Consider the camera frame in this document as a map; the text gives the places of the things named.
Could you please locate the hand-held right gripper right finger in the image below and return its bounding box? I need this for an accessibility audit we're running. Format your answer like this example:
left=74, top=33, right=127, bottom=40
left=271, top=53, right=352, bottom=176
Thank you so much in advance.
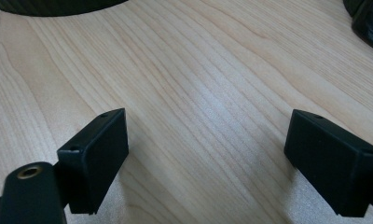
left=283, top=108, right=373, bottom=218

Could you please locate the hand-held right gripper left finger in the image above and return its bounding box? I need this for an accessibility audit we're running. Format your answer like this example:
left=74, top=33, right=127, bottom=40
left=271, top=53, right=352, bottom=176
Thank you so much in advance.
left=53, top=107, right=130, bottom=216

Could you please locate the dark green ribbed bin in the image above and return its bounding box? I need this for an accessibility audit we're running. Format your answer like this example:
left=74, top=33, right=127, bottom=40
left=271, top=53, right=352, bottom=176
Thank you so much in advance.
left=0, top=0, right=130, bottom=18

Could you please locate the black round lid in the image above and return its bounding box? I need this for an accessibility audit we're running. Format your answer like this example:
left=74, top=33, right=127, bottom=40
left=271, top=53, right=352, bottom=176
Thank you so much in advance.
left=342, top=0, right=373, bottom=56

